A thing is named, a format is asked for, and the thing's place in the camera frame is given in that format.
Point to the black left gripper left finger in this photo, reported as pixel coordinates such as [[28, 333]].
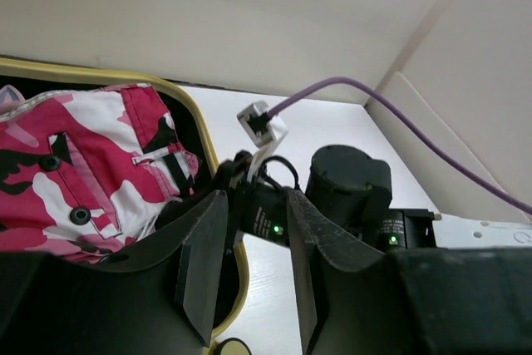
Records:
[[157, 296]]

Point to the blue pink cat headphones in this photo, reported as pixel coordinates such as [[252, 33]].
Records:
[[10, 97]]

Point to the yellow suitcase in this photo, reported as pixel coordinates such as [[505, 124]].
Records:
[[34, 78]]

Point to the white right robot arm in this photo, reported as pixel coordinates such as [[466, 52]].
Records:
[[421, 228]]

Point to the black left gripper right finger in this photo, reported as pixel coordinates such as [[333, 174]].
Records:
[[354, 299]]

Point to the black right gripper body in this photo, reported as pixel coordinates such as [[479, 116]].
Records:
[[348, 187]]

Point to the pink camouflage shorts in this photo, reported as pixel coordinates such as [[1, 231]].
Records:
[[86, 173]]

